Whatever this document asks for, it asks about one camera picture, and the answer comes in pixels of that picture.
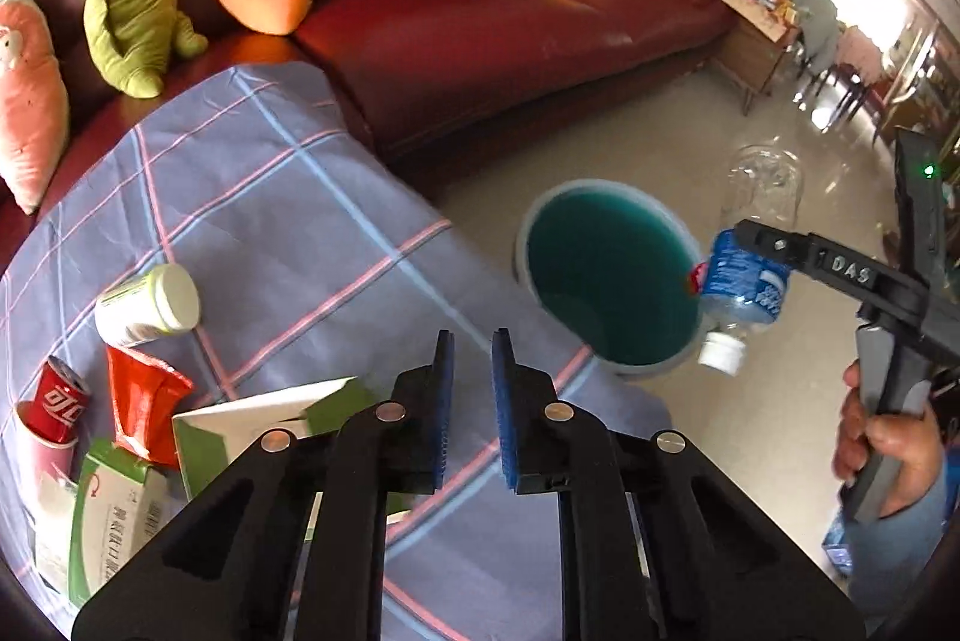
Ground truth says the clear plastic water bottle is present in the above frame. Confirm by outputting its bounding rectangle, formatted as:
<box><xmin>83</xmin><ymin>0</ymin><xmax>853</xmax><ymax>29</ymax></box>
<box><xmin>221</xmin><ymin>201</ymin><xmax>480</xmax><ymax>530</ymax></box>
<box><xmin>698</xmin><ymin>143</ymin><xmax>804</xmax><ymax>376</ymax></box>

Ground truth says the green white carton box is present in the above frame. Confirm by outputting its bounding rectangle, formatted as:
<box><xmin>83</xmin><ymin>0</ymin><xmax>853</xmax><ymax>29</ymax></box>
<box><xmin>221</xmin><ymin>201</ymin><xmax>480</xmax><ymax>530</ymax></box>
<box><xmin>172</xmin><ymin>378</ymin><xmax>376</xmax><ymax>499</ymax></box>

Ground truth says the green trash bin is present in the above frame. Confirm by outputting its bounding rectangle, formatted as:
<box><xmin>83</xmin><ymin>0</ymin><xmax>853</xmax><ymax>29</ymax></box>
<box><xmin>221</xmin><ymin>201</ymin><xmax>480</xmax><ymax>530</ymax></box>
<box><xmin>512</xmin><ymin>179</ymin><xmax>704</xmax><ymax>378</ymax></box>

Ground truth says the person's right hand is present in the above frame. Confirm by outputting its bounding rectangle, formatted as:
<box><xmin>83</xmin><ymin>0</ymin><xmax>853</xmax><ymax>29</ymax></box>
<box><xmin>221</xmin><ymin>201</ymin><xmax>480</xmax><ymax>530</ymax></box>
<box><xmin>833</xmin><ymin>360</ymin><xmax>944</xmax><ymax>517</ymax></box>

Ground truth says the green white medicine box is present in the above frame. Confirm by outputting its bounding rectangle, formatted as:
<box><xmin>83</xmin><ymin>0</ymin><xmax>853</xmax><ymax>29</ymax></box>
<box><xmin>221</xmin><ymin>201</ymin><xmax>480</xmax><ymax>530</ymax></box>
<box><xmin>67</xmin><ymin>438</ymin><xmax>169</xmax><ymax>607</ymax></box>

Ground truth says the red snack bag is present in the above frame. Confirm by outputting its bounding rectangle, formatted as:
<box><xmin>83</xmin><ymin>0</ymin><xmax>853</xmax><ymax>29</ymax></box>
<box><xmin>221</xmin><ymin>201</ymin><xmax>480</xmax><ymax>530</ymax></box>
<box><xmin>106</xmin><ymin>345</ymin><xmax>194</xmax><ymax>471</ymax></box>

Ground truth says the wooden side table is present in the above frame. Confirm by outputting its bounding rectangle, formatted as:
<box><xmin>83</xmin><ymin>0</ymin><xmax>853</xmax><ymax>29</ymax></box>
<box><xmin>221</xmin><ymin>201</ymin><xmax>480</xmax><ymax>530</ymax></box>
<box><xmin>713</xmin><ymin>0</ymin><xmax>799</xmax><ymax>116</ymax></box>

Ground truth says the red cola can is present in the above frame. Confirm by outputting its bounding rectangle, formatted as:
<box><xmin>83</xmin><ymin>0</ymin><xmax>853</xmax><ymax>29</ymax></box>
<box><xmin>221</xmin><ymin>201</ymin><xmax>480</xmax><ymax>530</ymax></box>
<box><xmin>25</xmin><ymin>357</ymin><xmax>91</xmax><ymax>444</ymax></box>

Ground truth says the white plastic jar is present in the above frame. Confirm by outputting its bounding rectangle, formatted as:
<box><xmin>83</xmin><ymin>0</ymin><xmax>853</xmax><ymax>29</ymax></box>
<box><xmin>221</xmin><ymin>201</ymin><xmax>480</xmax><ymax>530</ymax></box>
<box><xmin>94</xmin><ymin>264</ymin><xmax>200</xmax><ymax>348</ymax></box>

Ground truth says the dark red leather sofa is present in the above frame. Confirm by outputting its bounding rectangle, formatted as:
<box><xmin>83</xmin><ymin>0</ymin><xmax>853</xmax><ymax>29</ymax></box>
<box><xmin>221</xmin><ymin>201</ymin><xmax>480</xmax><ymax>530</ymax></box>
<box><xmin>2</xmin><ymin>0</ymin><xmax>734</xmax><ymax>269</ymax></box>

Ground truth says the pink plush pillow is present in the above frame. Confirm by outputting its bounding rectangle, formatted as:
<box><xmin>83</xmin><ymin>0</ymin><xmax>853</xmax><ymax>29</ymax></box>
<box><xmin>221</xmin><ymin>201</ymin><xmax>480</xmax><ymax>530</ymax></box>
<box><xmin>2</xmin><ymin>0</ymin><xmax>68</xmax><ymax>215</ymax></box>

